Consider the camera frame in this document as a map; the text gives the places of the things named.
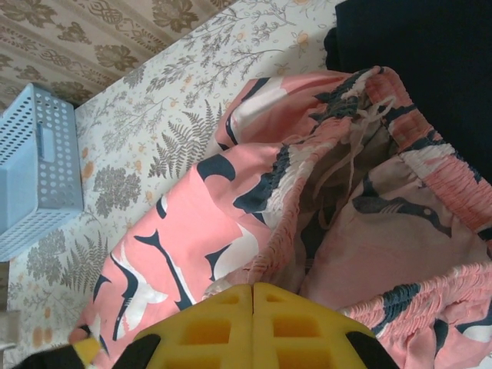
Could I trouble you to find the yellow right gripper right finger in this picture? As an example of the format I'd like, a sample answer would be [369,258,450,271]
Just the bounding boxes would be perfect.
[251,281,397,369]

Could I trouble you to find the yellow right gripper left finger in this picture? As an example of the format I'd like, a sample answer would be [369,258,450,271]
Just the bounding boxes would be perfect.
[115,282,254,369]

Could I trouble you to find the pink patterned shorts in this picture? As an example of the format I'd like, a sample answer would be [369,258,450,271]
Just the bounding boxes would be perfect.
[67,65,492,369]

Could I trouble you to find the light blue plastic basket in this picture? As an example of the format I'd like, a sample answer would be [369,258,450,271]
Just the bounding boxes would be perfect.
[0,82,85,263]

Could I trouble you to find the navy blue t-shirt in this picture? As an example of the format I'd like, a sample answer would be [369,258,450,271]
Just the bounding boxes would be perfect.
[324,0,492,176]

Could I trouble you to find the floral tablecloth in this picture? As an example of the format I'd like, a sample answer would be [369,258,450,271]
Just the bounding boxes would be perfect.
[6,0,341,349]

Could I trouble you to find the aluminium table side rail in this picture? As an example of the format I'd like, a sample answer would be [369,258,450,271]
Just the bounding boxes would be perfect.
[0,310,21,351]

